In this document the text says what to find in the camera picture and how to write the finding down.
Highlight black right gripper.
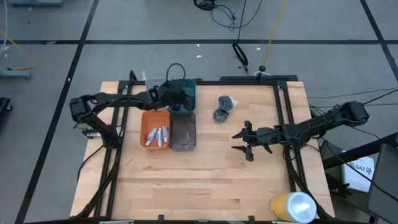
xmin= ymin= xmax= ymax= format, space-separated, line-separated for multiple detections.
xmin=231 ymin=120 xmax=278 ymax=162

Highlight bagged black cable coil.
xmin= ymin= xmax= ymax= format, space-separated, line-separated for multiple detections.
xmin=217 ymin=93 xmax=239 ymax=113
xmin=212 ymin=107 xmax=231 ymax=124

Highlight teal plastic bin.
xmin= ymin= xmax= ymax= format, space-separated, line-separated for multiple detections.
xmin=167 ymin=78 xmax=198 ymax=119

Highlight light grey plastic bin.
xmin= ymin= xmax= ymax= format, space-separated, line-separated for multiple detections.
xmin=144 ymin=77 xmax=168 ymax=91

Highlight grey translucent plastic bin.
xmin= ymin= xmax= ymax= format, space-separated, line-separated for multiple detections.
xmin=168 ymin=111 xmax=198 ymax=152

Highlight orange plastic bin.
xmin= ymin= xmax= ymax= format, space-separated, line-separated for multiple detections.
xmin=139 ymin=108 xmax=172 ymax=150

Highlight yellow disinfecting wipes canister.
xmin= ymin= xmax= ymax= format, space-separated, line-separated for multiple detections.
xmin=269 ymin=191 xmax=318 ymax=224

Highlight black metal beam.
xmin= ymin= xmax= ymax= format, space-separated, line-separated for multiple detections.
xmin=323 ymin=132 xmax=398 ymax=170

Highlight white cardboard box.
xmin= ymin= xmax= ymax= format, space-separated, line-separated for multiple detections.
xmin=341 ymin=155 xmax=377 ymax=194

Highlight black office chair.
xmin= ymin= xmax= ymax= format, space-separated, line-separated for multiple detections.
xmin=366 ymin=142 xmax=398 ymax=224

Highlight grey stand foot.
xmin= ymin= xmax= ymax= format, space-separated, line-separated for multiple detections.
xmin=0 ymin=70 xmax=33 ymax=80
xmin=6 ymin=0 xmax=63 ymax=7

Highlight black left wrist camera cable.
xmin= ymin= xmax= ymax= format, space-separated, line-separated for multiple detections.
xmin=165 ymin=63 xmax=187 ymax=82

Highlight black floor cables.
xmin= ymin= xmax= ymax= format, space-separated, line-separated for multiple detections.
xmin=193 ymin=0 xmax=264 ymax=32

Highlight yellow hanging cable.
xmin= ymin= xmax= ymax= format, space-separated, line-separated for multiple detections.
xmin=262 ymin=0 xmax=289 ymax=68

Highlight yellow floor cable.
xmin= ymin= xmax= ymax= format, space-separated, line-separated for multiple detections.
xmin=0 ymin=29 xmax=37 ymax=71

